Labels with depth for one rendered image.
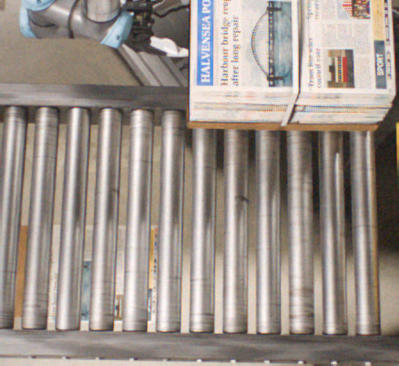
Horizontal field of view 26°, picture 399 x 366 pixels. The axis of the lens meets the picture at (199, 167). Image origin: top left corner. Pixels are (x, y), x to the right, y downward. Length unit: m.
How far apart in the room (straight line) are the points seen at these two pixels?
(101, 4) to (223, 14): 0.22
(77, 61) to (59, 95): 0.90
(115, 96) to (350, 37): 0.50
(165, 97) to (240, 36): 0.27
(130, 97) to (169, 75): 0.64
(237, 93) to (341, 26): 0.23
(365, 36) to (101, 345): 0.76
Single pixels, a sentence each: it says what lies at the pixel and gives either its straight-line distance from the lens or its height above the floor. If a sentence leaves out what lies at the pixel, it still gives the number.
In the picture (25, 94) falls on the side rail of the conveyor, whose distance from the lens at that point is 1.81.
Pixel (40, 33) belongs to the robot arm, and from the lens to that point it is 1.82.
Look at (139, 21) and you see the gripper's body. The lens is 1.79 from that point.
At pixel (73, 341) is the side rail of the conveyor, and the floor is 0.80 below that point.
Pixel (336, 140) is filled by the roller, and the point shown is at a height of 0.80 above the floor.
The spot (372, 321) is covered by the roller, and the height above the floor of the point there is 0.80.
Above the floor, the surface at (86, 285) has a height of 0.01.
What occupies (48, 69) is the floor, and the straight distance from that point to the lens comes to 2.69.
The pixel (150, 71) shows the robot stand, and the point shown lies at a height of 0.21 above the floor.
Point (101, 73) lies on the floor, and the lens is 2.67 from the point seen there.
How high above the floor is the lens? 2.48
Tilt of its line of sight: 75 degrees down
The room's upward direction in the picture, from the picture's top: 4 degrees clockwise
